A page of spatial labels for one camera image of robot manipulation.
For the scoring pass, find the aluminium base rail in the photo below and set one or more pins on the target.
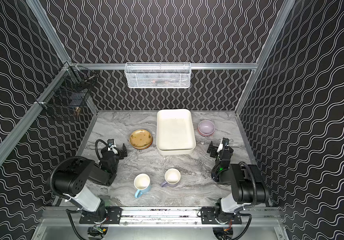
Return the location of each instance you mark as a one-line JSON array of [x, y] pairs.
[[164, 217]]

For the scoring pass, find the black wire basket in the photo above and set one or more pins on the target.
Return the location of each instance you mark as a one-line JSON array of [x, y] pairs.
[[68, 100]]

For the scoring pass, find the lavender bowl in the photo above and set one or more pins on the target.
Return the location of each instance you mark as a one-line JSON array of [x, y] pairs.
[[206, 128]]

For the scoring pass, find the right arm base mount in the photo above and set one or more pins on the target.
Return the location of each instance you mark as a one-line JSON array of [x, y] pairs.
[[215, 216]]

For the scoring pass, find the light blue mug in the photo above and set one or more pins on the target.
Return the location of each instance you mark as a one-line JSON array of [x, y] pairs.
[[142, 183]]

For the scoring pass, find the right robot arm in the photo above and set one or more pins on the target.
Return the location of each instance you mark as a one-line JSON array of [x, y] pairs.
[[247, 186]]

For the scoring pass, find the lavender mug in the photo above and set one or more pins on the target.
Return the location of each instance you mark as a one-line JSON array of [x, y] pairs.
[[172, 178]]

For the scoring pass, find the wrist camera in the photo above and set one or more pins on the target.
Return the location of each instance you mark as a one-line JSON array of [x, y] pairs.
[[111, 144], [224, 145]]

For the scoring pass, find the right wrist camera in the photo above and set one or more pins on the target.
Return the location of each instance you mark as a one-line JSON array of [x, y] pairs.
[[224, 145]]

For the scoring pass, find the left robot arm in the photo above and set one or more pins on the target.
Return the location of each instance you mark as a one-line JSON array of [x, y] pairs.
[[68, 179]]

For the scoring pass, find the amber glass plate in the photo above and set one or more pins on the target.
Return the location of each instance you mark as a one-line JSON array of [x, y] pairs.
[[141, 139]]

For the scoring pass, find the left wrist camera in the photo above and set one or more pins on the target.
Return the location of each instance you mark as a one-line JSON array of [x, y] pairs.
[[111, 144]]

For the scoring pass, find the white plastic bin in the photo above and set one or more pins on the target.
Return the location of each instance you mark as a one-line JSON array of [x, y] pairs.
[[175, 132]]

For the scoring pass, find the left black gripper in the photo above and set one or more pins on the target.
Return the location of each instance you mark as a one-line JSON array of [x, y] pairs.
[[115, 153]]

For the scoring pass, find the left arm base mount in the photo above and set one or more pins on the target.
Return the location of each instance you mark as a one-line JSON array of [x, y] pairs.
[[111, 215]]

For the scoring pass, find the white wire mesh basket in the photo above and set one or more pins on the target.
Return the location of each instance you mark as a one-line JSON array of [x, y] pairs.
[[158, 75]]

